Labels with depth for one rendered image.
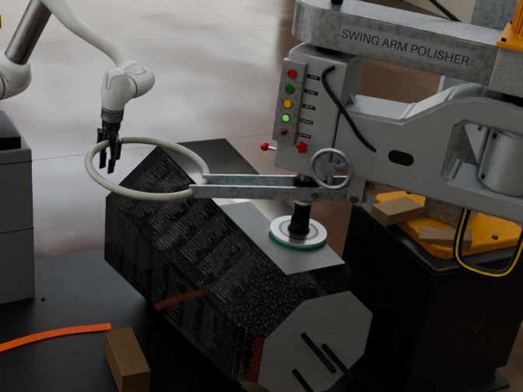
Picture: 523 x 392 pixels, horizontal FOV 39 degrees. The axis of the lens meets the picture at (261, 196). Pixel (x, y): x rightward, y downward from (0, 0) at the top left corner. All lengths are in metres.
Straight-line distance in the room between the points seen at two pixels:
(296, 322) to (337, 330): 0.20
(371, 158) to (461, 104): 0.34
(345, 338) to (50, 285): 1.66
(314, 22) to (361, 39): 0.16
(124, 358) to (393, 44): 1.71
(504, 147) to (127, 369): 1.72
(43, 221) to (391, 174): 2.45
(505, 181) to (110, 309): 2.03
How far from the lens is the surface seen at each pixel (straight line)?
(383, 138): 2.41
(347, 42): 2.35
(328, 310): 2.62
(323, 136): 2.46
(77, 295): 3.75
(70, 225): 4.34
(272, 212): 2.90
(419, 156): 2.40
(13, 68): 3.44
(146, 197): 2.73
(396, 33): 2.30
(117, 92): 2.94
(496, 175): 2.40
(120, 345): 3.26
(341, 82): 2.38
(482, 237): 3.15
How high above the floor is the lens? 2.21
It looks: 27 degrees down
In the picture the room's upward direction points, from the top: 8 degrees clockwise
